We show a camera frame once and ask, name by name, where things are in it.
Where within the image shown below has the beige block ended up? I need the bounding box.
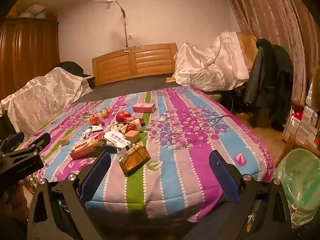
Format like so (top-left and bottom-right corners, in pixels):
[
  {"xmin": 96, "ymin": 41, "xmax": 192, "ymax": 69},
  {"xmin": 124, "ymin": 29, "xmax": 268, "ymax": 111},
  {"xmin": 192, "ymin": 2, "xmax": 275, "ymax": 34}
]
[{"xmin": 124, "ymin": 131, "xmax": 141, "ymax": 143}]

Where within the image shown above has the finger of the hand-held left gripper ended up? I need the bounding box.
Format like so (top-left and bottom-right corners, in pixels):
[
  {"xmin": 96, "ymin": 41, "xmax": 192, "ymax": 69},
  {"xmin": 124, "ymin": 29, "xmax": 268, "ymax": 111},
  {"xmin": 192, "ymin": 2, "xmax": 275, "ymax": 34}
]
[
  {"xmin": 2, "ymin": 132, "xmax": 52, "ymax": 158},
  {"xmin": 0, "ymin": 131, "xmax": 25, "ymax": 154}
]

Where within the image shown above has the dark grey jacket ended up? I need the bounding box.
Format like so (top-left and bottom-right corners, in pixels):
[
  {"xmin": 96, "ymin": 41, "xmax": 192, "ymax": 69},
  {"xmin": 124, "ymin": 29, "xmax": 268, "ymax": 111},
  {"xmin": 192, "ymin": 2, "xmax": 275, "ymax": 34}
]
[{"xmin": 244, "ymin": 38, "xmax": 275, "ymax": 128}]

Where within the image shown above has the bin with green liner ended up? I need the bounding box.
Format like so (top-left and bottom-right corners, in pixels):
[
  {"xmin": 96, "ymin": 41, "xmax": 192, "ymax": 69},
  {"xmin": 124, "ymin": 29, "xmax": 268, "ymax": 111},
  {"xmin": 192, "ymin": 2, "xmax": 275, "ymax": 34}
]
[{"xmin": 274, "ymin": 148, "xmax": 320, "ymax": 228}]

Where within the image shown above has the floral striped bedsheet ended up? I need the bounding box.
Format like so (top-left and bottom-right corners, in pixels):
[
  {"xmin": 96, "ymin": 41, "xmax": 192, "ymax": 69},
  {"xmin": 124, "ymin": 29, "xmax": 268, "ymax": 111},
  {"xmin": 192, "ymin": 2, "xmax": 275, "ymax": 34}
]
[{"xmin": 21, "ymin": 85, "xmax": 275, "ymax": 224}]

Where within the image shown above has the black bag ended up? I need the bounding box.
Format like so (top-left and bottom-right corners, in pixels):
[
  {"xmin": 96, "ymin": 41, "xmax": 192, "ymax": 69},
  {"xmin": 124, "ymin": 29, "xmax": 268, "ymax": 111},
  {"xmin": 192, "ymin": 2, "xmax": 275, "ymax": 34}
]
[{"xmin": 60, "ymin": 61, "xmax": 92, "ymax": 78}]

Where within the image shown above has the long red white box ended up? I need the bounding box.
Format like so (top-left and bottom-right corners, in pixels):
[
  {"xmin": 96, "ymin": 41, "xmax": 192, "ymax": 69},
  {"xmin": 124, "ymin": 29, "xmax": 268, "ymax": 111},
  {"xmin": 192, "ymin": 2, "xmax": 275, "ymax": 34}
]
[{"xmin": 70, "ymin": 133, "xmax": 107, "ymax": 160}]

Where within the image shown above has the wooden headboard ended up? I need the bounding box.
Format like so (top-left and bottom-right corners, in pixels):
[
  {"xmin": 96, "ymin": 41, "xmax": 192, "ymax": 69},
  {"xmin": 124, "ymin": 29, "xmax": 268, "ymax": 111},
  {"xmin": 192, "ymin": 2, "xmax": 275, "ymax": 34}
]
[{"xmin": 92, "ymin": 43, "xmax": 178, "ymax": 87}]

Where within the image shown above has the wooden wardrobe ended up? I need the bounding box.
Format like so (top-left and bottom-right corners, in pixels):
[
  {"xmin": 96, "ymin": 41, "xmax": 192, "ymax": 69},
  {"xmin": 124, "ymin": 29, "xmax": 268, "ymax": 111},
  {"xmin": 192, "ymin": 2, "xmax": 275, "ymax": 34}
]
[{"xmin": 0, "ymin": 17, "xmax": 60, "ymax": 100}]

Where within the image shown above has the white printed packet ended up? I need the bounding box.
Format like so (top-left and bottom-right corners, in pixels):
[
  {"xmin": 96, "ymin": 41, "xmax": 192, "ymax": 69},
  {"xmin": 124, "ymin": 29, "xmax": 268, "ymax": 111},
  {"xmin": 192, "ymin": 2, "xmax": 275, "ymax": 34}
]
[{"xmin": 104, "ymin": 131, "xmax": 132, "ymax": 154}]

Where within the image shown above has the red apple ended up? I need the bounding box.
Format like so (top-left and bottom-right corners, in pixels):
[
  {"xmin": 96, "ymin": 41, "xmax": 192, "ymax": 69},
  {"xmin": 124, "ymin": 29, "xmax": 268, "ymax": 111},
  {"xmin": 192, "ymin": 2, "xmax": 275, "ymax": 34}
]
[{"xmin": 115, "ymin": 110, "xmax": 132, "ymax": 123}]

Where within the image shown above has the metal pole stand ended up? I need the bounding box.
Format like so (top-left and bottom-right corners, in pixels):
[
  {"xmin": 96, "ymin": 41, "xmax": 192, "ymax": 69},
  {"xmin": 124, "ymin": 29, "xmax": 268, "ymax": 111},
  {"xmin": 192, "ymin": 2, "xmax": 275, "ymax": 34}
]
[{"xmin": 105, "ymin": 0, "xmax": 130, "ymax": 53}]

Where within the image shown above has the person's left hand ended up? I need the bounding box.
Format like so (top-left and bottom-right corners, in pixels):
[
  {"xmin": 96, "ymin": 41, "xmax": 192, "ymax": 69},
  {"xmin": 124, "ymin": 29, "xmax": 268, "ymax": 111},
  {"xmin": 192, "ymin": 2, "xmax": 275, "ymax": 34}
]
[{"xmin": 0, "ymin": 179, "xmax": 32, "ymax": 220}]

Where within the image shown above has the wooden chair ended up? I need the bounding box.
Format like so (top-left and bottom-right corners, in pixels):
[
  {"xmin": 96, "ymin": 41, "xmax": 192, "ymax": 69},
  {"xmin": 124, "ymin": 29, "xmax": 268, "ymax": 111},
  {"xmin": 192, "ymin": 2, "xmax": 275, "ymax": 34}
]
[{"xmin": 275, "ymin": 134, "xmax": 297, "ymax": 165}]

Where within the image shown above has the small white satin cover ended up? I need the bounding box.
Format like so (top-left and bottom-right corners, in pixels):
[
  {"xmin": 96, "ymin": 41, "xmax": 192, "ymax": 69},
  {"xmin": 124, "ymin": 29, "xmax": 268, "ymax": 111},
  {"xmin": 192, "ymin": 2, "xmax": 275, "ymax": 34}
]
[{"xmin": 0, "ymin": 67, "xmax": 93, "ymax": 130}]

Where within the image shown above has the dark grey mattress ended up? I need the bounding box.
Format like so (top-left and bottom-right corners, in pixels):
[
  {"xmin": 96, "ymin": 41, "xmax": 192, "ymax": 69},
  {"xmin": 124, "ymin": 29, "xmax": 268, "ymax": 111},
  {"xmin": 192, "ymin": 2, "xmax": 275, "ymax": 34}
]
[{"xmin": 75, "ymin": 74, "xmax": 190, "ymax": 103}]

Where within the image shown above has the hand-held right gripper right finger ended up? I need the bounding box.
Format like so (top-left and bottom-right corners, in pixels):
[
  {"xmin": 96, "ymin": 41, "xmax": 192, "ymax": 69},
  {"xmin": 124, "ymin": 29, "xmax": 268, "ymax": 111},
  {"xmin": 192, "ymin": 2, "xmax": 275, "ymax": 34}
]
[{"xmin": 209, "ymin": 150, "xmax": 293, "ymax": 240}]

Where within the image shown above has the large white satin cover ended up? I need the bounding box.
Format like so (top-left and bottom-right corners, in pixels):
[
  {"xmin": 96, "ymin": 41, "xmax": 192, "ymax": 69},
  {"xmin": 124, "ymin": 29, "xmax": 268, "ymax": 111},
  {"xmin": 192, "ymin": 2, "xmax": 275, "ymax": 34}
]
[{"xmin": 172, "ymin": 31, "xmax": 250, "ymax": 92}]

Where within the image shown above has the pink patterned curtain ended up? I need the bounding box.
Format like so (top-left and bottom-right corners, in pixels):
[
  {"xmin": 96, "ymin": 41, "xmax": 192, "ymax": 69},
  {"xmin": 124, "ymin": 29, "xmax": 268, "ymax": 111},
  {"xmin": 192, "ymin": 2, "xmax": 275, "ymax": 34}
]
[{"xmin": 224, "ymin": 0, "xmax": 320, "ymax": 105}]

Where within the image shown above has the dark red box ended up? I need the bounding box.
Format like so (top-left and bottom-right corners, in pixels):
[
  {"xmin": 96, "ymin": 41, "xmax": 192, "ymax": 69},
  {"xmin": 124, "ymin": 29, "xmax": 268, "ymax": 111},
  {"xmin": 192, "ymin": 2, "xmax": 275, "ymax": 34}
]
[{"xmin": 125, "ymin": 117, "xmax": 145, "ymax": 127}]

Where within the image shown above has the white bundle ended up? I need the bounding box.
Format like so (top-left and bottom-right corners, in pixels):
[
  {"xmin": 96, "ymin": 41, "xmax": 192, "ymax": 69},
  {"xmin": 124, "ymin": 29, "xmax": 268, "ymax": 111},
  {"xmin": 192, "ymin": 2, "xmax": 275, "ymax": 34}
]
[{"xmin": 19, "ymin": 4, "xmax": 47, "ymax": 18}]

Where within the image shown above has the plastic wrapped bottle pack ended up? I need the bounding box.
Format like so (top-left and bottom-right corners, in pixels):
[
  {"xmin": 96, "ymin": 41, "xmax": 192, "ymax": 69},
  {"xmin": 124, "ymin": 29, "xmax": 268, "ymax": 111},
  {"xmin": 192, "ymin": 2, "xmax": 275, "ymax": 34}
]
[{"xmin": 284, "ymin": 104, "xmax": 319, "ymax": 142}]

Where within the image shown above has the brown tea box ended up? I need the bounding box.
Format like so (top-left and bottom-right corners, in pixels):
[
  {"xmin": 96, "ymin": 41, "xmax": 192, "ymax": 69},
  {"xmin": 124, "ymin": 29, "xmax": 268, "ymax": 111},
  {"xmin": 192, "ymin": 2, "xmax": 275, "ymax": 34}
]
[{"xmin": 119, "ymin": 145, "xmax": 151, "ymax": 177}]

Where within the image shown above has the crumpled patterned wrapper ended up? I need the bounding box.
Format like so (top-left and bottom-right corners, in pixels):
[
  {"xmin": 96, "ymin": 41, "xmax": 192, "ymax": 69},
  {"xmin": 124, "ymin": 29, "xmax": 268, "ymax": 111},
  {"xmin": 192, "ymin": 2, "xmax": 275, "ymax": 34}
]
[{"xmin": 110, "ymin": 121, "xmax": 125, "ymax": 133}]

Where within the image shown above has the tan cloth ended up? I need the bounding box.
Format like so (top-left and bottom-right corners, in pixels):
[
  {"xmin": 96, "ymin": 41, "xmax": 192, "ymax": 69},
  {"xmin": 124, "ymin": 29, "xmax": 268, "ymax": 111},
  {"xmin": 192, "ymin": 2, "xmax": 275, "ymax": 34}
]
[{"xmin": 236, "ymin": 32, "xmax": 258, "ymax": 69}]

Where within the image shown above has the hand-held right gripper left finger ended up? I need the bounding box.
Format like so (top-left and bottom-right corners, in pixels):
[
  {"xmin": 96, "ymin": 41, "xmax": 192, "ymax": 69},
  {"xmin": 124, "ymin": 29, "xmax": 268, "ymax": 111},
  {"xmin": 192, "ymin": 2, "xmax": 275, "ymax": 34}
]
[{"xmin": 26, "ymin": 151, "xmax": 112, "ymax": 240}]

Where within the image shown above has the pink white box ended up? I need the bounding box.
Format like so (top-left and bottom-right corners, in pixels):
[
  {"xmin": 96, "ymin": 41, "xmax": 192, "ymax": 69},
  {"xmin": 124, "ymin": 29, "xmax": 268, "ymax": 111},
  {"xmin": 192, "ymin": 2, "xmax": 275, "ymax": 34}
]
[{"xmin": 132, "ymin": 103, "xmax": 157, "ymax": 113}]

